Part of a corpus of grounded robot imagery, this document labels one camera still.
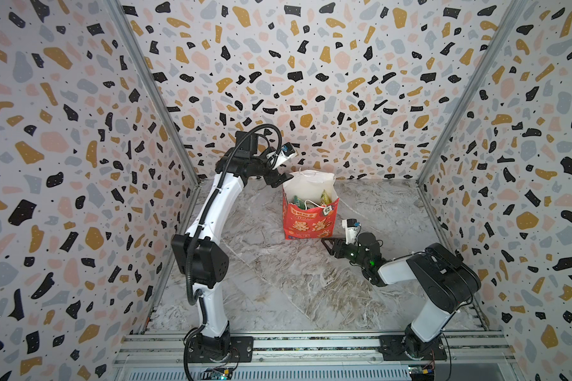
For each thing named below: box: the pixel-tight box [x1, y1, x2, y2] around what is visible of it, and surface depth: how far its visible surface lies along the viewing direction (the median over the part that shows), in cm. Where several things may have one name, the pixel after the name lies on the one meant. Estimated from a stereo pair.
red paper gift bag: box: [282, 167, 341, 241], surface depth 94 cm
